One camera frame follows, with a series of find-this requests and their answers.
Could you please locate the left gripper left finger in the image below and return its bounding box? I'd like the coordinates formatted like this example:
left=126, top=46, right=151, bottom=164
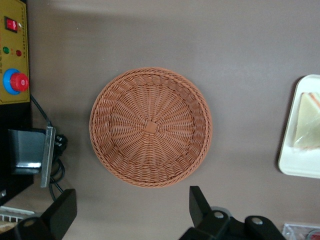
left=14, top=188, right=78, bottom=240

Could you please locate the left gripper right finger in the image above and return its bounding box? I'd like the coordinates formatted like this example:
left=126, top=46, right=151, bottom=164
left=178, top=185, right=233, bottom=240

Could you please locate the triangular sandwich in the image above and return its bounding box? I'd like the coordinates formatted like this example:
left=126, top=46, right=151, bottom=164
left=292, top=91, right=320, bottom=151

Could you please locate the beige rectangular tray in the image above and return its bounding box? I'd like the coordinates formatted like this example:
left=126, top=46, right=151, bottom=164
left=277, top=74, right=320, bottom=179

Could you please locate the round brown wicker basket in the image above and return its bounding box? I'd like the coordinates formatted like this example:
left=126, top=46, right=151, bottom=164
left=89, top=66, right=212, bottom=189

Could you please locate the dark grey box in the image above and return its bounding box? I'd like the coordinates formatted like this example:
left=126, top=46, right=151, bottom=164
left=7, top=128, right=45, bottom=175

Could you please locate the clear acrylic bottle rack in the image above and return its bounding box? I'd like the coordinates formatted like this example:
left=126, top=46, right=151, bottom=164
left=282, top=223, right=320, bottom=240

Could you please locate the black equipment base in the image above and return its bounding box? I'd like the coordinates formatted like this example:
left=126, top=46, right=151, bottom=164
left=0, top=99, right=35, bottom=208

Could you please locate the red emergency stop button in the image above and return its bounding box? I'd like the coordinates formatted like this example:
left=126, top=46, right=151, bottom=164
left=2, top=68, right=30, bottom=95

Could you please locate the yellow control box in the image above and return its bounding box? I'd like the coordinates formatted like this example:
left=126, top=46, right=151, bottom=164
left=0, top=0, right=30, bottom=106

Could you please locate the white wire rack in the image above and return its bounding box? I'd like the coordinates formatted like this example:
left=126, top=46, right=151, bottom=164
left=0, top=206, right=42, bottom=240

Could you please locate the grey metal bracket plate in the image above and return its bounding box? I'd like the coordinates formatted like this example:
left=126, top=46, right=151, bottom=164
left=40, top=126, right=56, bottom=188

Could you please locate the black power cable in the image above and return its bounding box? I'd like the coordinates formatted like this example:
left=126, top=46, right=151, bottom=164
left=29, top=94, right=68, bottom=202

